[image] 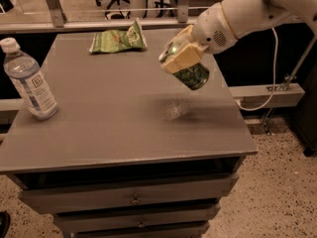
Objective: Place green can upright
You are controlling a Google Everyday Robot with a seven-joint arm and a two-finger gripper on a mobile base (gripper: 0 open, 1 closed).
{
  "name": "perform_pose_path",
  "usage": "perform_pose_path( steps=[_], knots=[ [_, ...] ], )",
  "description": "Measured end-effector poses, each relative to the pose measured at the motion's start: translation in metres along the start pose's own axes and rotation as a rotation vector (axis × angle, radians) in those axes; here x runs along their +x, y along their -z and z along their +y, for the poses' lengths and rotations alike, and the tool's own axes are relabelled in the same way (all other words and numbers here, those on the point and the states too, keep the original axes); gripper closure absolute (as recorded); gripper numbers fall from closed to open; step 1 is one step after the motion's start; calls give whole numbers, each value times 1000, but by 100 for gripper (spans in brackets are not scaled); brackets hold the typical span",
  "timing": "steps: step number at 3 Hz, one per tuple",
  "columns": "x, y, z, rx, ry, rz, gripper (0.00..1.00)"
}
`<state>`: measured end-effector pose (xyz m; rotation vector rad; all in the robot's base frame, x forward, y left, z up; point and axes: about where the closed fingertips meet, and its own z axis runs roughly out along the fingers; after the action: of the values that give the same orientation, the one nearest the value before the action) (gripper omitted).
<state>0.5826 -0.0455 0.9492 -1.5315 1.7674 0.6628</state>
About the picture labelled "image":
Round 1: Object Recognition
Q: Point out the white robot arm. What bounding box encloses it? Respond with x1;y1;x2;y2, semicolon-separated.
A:
158;0;317;73

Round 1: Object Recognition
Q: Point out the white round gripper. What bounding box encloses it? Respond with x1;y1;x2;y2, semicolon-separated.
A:
159;3;238;74

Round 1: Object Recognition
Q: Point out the white cable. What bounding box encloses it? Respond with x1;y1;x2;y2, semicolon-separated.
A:
235;27;279;112

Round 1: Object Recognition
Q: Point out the black shoe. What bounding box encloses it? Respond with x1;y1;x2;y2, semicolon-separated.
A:
0;211;11;238

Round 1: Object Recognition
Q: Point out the clear plastic water bottle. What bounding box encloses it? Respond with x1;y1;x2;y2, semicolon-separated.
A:
0;38;57;120

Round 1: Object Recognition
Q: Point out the grey drawer cabinet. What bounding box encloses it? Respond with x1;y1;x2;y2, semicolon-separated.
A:
0;29;257;238

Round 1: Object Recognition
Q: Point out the green chip bag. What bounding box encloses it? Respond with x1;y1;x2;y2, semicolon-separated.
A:
89;18;148;54

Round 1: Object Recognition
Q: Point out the green soda can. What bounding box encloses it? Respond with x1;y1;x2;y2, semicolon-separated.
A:
158;42;211;91

